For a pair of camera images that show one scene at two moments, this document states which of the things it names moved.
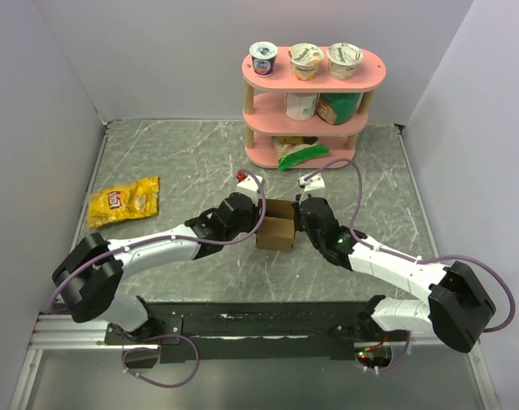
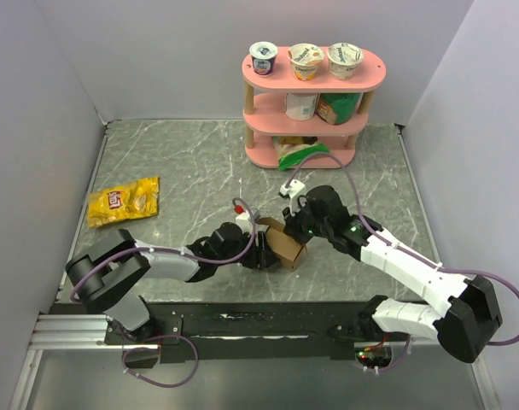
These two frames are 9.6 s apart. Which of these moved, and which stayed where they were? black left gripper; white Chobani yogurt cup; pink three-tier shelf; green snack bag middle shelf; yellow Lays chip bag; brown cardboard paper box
Moved: brown cardboard paper box; black left gripper
Stayed: pink three-tier shelf; white Chobani yogurt cup; yellow Lays chip bag; green snack bag middle shelf
